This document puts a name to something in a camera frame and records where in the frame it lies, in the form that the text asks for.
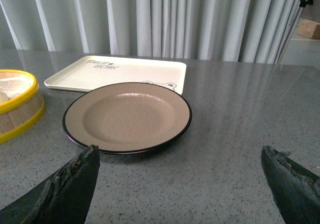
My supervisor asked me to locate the cardboard box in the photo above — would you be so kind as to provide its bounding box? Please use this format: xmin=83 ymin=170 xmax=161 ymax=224
xmin=297 ymin=20 xmax=320 ymax=40

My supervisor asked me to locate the wooden steamer with yellow rims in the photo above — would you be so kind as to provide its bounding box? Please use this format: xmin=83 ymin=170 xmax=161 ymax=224
xmin=0 ymin=69 xmax=45 ymax=143

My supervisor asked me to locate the white steamer liner paper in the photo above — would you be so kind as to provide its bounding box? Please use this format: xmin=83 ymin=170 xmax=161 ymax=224
xmin=0 ymin=76 xmax=34 ymax=100

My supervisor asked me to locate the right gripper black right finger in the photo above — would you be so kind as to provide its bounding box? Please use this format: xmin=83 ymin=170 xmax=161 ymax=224
xmin=261 ymin=145 xmax=320 ymax=224

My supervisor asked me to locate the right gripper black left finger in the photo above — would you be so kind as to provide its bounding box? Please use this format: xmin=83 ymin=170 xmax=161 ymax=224
xmin=0 ymin=145 xmax=100 ymax=224

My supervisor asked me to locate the tripod stand with black clamp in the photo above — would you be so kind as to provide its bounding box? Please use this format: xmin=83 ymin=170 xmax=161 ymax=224
xmin=274 ymin=0 xmax=314 ymax=65

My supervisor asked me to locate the cream rectangular tray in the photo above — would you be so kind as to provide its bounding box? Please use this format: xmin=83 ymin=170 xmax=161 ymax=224
xmin=44 ymin=55 xmax=187 ymax=95

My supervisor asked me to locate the white steamed bun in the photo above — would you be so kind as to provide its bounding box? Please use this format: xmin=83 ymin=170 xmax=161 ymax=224
xmin=0 ymin=91 xmax=9 ymax=104

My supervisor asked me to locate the brown plate with black rim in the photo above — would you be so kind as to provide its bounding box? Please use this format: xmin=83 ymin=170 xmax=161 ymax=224
xmin=62 ymin=82 xmax=192 ymax=155

